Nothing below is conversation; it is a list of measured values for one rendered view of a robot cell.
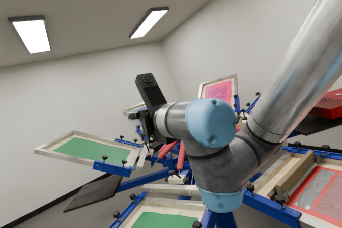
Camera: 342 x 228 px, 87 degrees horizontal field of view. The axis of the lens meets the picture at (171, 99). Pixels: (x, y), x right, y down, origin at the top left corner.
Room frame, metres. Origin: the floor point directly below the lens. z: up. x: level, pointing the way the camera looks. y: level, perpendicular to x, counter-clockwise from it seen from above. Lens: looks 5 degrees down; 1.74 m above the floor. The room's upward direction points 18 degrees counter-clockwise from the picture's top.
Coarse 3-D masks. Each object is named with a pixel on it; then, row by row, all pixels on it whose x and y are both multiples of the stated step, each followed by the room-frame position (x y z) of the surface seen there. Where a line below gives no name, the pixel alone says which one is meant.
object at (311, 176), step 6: (318, 168) 1.04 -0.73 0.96; (324, 168) 1.02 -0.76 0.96; (312, 174) 1.01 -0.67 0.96; (336, 174) 0.95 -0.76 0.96; (306, 180) 0.98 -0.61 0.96; (330, 180) 0.92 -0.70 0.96; (336, 180) 0.91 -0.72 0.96; (324, 186) 0.90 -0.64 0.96; (330, 186) 0.88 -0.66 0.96; (336, 186) 0.87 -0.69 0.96; (336, 192) 0.84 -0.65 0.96
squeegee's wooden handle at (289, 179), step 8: (312, 152) 1.06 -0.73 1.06; (304, 160) 1.00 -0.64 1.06; (312, 160) 1.04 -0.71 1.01; (296, 168) 0.96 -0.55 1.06; (304, 168) 0.99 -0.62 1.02; (288, 176) 0.91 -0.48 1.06; (296, 176) 0.94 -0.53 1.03; (280, 184) 0.87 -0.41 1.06; (288, 184) 0.90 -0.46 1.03; (280, 192) 0.87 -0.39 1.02
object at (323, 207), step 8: (304, 184) 0.95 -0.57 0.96; (296, 192) 0.92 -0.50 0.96; (328, 192) 0.85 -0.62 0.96; (288, 200) 0.88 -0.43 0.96; (320, 200) 0.82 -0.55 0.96; (328, 200) 0.81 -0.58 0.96; (336, 200) 0.80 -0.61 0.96; (296, 208) 0.82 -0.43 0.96; (312, 208) 0.79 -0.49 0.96; (320, 208) 0.78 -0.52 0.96; (328, 208) 0.77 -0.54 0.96; (336, 208) 0.76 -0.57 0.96; (320, 216) 0.74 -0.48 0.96; (328, 216) 0.73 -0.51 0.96; (336, 216) 0.72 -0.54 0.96; (336, 224) 0.69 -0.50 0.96
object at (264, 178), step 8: (288, 152) 1.25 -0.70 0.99; (280, 160) 1.18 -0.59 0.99; (288, 160) 1.19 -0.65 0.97; (328, 160) 1.05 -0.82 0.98; (336, 160) 1.02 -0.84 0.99; (272, 168) 1.12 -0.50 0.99; (280, 168) 1.14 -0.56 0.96; (264, 176) 1.08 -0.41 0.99; (272, 176) 1.09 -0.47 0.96; (256, 184) 1.03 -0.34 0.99; (264, 184) 1.04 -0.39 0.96; (256, 192) 1.00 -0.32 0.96; (304, 216) 0.73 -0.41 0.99; (304, 224) 0.71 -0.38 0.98; (312, 224) 0.69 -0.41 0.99; (320, 224) 0.68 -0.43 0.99
